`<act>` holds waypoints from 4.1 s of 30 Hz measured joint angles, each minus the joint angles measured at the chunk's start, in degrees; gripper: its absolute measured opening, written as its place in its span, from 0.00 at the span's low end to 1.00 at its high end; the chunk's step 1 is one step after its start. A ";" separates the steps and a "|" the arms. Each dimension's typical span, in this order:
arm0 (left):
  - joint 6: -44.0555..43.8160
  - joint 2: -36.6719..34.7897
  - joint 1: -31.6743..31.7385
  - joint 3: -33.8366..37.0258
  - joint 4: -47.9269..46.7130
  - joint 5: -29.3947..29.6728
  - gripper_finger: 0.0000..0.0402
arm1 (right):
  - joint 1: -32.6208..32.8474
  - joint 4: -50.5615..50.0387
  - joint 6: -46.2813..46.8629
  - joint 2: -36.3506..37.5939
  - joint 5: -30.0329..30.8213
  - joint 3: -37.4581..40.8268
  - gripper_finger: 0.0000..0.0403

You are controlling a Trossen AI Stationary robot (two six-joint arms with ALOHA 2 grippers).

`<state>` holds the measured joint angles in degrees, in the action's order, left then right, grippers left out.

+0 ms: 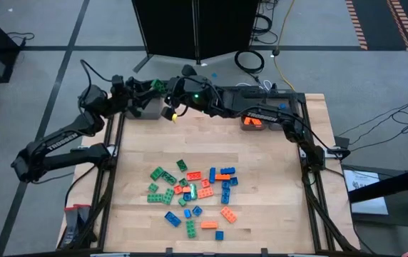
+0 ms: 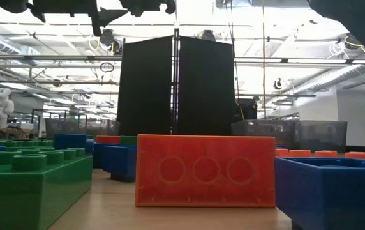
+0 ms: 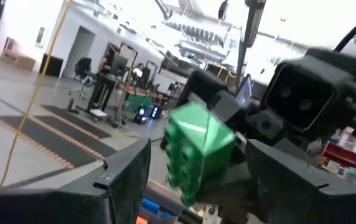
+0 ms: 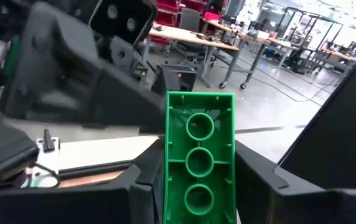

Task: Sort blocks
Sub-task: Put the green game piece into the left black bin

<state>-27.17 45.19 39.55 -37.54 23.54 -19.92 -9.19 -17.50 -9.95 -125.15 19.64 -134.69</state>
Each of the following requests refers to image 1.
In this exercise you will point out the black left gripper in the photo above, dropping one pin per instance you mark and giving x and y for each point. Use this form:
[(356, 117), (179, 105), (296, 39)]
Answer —
[(123, 93)]

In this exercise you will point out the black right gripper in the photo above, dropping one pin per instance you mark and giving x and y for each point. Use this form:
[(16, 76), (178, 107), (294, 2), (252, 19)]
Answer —
[(182, 91)]

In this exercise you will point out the small green building block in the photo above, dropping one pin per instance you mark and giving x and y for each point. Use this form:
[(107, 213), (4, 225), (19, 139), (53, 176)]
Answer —
[(182, 202), (153, 187), (183, 182)]

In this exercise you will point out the small orange building block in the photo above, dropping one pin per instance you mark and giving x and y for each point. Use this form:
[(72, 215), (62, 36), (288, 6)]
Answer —
[(252, 121), (178, 189), (186, 189), (205, 183)]

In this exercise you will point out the small blue building block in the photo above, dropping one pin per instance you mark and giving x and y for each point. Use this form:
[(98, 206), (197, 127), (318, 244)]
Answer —
[(234, 181), (187, 197), (197, 210), (219, 235), (226, 185), (187, 213)]

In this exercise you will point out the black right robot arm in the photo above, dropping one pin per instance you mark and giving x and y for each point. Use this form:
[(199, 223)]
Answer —
[(271, 116)]

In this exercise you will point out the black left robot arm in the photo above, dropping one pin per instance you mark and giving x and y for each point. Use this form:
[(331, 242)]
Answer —
[(61, 141)]

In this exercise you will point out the grey translucent plastic bin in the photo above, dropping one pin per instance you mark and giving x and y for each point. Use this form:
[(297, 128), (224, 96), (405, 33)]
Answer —
[(276, 127), (152, 111), (264, 127)]

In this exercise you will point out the blue tape dot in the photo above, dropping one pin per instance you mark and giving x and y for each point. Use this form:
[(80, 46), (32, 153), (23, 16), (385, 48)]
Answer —
[(213, 75)]

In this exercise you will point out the black folding screen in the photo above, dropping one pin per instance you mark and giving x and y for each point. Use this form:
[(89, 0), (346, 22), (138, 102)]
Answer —
[(172, 28)]

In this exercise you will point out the red-capped black clamp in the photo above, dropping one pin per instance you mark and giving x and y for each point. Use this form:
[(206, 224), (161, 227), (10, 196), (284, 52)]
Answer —
[(82, 217), (69, 225)]

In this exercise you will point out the white paper sheet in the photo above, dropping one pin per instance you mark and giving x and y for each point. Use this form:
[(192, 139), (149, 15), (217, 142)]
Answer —
[(362, 185)]

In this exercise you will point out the black aluminium table frame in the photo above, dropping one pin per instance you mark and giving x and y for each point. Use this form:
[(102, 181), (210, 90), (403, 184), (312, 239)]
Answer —
[(102, 214)]

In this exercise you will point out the black desk frame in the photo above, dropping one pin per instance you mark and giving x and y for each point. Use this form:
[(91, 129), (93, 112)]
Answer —
[(386, 185)]

